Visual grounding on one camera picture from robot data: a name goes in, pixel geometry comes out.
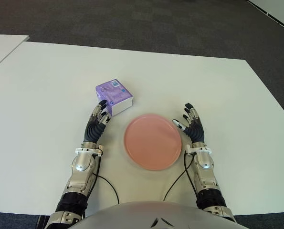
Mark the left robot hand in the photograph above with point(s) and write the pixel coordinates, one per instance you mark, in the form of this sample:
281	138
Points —
94	131

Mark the purple tissue paper pack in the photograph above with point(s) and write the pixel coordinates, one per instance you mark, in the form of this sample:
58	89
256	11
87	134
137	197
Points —
113	93

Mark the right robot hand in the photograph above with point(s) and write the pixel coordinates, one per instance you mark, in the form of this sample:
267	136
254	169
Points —
196	130

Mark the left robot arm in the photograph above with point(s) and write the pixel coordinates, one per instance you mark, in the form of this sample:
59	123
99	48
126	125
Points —
82	162

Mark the grey robot torso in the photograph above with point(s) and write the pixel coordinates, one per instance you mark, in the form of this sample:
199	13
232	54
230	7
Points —
141	214

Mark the white side table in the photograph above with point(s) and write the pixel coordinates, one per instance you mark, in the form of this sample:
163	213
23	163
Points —
3	47

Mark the pink round plate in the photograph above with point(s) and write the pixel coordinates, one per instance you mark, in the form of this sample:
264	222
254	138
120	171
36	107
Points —
151	143

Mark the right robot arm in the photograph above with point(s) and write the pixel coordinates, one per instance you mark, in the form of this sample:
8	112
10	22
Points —
203	162

